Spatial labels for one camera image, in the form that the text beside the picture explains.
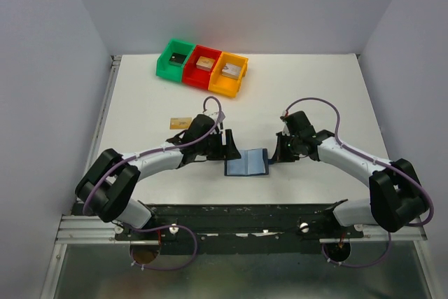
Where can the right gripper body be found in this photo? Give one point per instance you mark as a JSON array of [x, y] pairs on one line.
[[289, 148]]

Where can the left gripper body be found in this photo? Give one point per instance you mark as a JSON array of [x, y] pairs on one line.
[[215, 150]]

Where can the blue card holder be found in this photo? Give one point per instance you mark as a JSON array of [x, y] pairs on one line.
[[253, 162]]

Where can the gold credit card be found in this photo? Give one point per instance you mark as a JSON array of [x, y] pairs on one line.
[[181, 123]]

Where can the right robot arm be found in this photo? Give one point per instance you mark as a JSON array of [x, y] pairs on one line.
[[395, 199]]

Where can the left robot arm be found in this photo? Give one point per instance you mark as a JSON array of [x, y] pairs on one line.
[[106, 188]]

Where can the red bin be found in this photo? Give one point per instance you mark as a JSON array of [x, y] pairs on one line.
[[195, 77]]

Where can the grey block in yellow bin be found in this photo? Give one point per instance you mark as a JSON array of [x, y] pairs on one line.
[[231, 70]]

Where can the yellow bin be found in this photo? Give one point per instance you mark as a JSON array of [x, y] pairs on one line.
[[223, 85]]

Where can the tan block in red bin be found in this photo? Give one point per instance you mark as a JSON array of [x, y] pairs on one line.
[[205, 63]]

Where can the dark block in green bin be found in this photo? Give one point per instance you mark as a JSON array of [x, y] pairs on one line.
[[177, 59]]

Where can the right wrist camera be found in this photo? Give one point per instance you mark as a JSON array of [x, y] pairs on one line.
[[285, 131]]

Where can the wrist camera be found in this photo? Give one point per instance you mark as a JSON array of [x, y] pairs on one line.
[[285, 131], [216, 116]]

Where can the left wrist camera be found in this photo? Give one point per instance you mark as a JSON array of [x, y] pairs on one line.
[[216, 116]]

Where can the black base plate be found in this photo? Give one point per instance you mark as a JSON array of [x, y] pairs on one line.
[[238, 229]]

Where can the aluminium rail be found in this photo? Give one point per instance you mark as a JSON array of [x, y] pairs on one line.
[[84, 230]]

